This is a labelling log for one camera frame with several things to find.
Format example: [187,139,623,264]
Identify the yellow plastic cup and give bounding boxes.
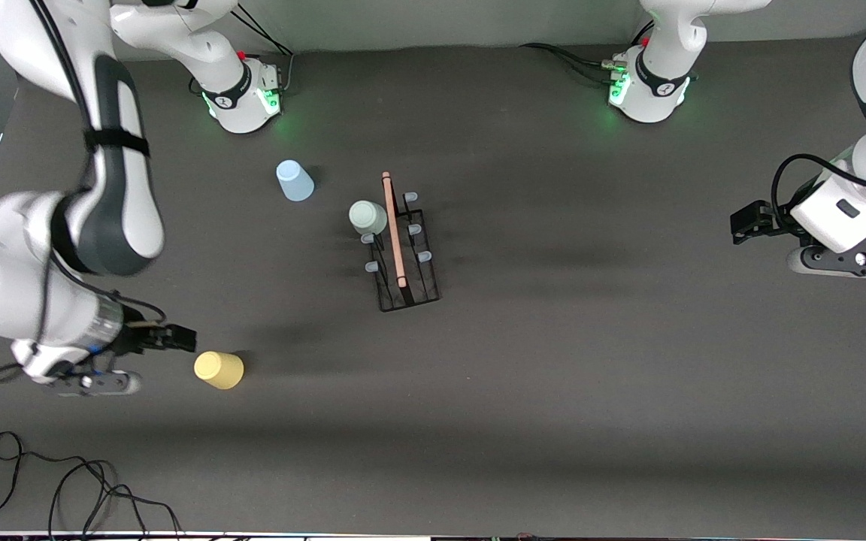
[193,351,245,391]

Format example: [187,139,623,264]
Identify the pale green plastic cup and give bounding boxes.
[348,199,389,237]

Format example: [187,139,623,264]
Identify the black wire cup holder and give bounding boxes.
[358,171,443,313]

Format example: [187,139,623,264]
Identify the light blue plastic cup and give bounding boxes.
[276,159,315,202]

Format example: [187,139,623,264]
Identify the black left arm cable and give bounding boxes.
[771,153,866,226]

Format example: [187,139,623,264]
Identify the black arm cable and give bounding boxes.
[771,153,866,226]
[0,0,168,385]

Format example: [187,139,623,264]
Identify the black left base cables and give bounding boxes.
[519,19,656,83]

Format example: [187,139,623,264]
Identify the black base cables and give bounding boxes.
[519,19,656,83]
[191,8,295,97]

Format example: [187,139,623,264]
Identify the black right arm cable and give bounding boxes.
[0,0,168,385]

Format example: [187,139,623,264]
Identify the black right base cables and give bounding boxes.
[191,8,295,97]

